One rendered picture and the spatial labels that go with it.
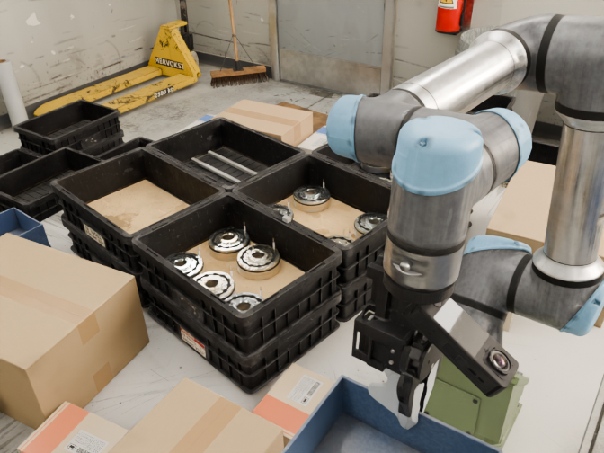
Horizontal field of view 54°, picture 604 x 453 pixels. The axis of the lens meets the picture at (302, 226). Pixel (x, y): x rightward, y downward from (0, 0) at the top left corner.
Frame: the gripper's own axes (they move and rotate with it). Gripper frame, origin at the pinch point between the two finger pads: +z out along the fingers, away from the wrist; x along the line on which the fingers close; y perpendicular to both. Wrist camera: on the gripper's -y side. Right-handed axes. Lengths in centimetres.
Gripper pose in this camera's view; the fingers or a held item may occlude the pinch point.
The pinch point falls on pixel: (414, 420)
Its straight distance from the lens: 72.9
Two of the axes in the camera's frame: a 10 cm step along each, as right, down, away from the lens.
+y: -8.2, -3.1, 4.9
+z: -0.2, 8.6, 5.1
